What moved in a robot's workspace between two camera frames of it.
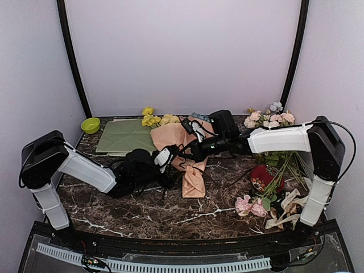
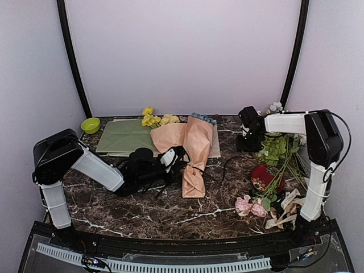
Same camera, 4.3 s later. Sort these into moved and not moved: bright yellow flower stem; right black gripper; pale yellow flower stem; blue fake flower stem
Moved: right black gripper
Not moved: pale yellow flower stem; blue fake flower stem; bright yellow flower stem
